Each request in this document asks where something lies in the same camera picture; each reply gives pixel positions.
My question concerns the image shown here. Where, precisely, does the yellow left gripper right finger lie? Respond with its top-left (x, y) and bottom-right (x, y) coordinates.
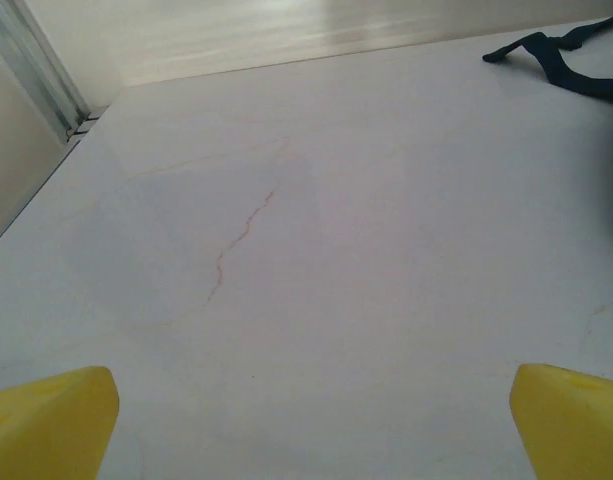
top-left (508, 363), bottom-right (613, 480)

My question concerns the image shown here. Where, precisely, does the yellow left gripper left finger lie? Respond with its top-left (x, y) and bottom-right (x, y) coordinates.
top-left (0, 365), bottom-right (120, 480)

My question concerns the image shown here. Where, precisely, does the navy blue backpack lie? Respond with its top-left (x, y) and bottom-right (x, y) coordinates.
top-left (481, 12), bottom-right (613, 225)

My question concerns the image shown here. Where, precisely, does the aluminium frame post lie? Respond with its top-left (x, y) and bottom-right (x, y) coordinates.
top-left (0, 0), bottom-right (92, 140)

